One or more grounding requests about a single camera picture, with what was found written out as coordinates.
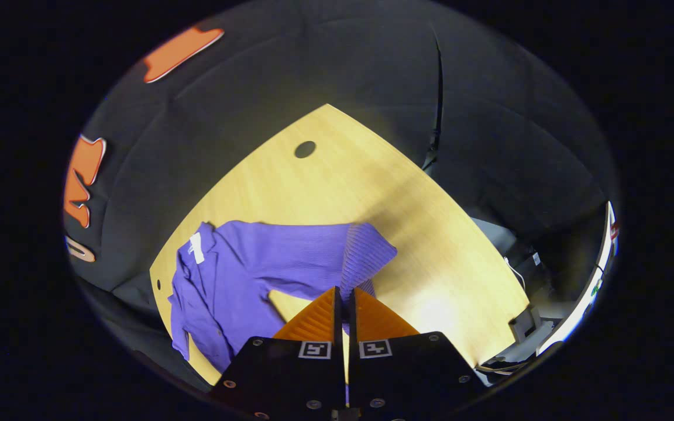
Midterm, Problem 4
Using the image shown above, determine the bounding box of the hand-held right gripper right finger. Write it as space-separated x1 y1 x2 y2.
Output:
347 287 490 420

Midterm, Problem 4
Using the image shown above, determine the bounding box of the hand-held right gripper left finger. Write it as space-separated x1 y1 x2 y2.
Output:
208 285 348 420

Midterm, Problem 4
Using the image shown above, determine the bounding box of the purple knit cardigan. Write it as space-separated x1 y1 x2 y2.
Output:
167 220 398 374

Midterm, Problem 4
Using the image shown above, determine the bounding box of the white glossy panel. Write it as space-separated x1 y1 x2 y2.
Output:
536 201 620 356

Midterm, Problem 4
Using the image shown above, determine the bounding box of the black backdrop cloth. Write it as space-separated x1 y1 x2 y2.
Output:
62 0 620 392

